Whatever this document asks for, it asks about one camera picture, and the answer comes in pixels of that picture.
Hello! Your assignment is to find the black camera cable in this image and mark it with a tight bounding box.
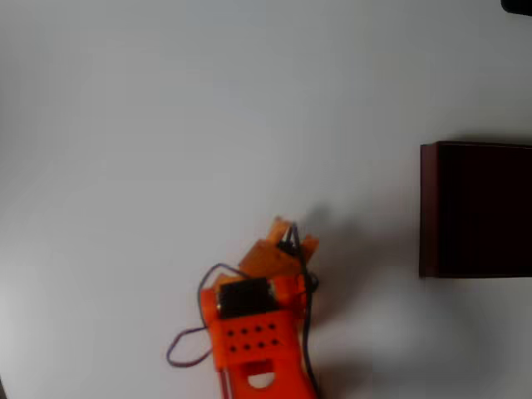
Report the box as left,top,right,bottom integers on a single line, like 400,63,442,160
284,222,322,399

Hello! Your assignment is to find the black object at picture corner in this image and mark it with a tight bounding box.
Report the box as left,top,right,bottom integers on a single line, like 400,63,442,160
500,0,532,17

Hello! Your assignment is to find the purple servo cable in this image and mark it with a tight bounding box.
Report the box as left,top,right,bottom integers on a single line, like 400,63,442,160
165,262,243,369

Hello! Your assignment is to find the dark brown box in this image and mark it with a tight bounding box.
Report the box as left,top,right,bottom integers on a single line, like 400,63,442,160
418,140,532,279

